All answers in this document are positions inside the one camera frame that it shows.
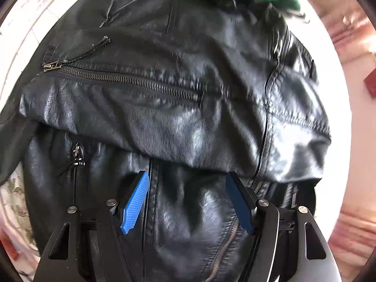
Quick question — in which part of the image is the black leather jacket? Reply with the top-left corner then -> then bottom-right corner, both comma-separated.
1,0 -> 331,281

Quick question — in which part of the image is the pink curtain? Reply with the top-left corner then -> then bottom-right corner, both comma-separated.
308,0 -> 375,281

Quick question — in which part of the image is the floral bed sheet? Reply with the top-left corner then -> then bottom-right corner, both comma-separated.
1,0 -> 77,281

